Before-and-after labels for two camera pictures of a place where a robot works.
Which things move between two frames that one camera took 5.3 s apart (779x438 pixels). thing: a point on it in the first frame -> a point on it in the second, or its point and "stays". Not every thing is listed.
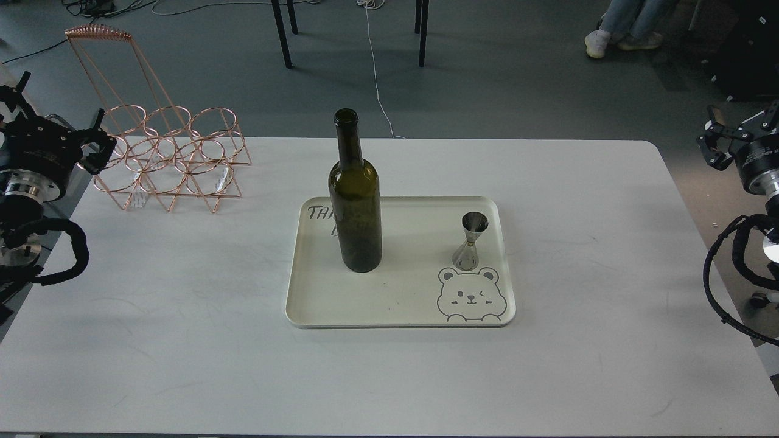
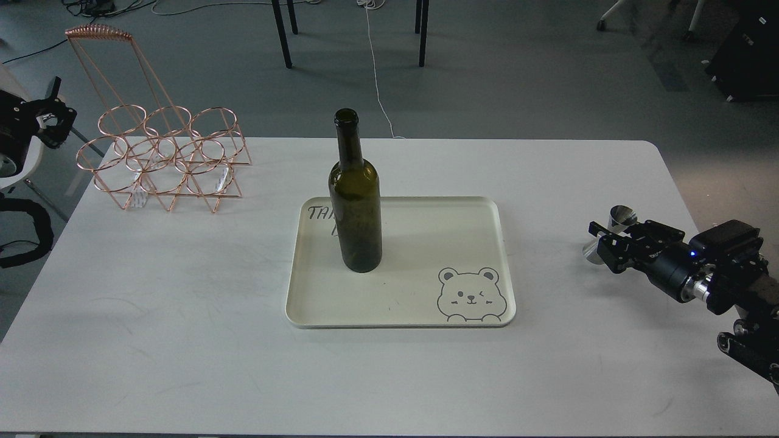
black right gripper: (755, 145) -> (669, 268)
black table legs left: (282, 30) stays
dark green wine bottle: (355, 196) stays
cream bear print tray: (416, 285) stays
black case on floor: (744, 62) stays
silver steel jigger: (465, 258) -> (621, 217)
